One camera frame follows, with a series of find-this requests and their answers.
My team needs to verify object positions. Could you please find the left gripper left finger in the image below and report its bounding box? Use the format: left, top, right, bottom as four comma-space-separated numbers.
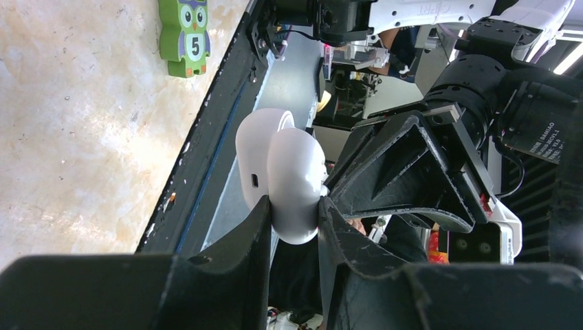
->
1, 197, 272, 329

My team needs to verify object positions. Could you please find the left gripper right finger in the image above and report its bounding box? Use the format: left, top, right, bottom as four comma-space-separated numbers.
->
318, 197, 582, 329

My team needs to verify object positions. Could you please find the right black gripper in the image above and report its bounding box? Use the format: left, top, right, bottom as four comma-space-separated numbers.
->
329, 103, 500, 251

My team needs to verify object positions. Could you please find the white earbud charging case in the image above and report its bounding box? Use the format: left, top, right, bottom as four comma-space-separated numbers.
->
235, 108, 329, 245

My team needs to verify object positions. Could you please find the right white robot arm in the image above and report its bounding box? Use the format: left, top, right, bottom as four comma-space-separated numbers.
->
327, 8, 582, 265

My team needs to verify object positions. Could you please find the person in background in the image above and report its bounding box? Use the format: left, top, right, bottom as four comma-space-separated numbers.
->
378, 26, 419, 83

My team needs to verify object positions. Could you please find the green owl number block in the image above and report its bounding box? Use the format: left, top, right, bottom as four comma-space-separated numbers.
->
158, 0, 210, 78

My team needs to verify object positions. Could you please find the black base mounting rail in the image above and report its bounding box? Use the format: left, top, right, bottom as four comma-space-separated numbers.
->
136, 1, 276, 254

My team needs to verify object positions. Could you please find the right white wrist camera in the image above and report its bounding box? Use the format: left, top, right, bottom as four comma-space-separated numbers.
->
446, 200, 524, 265

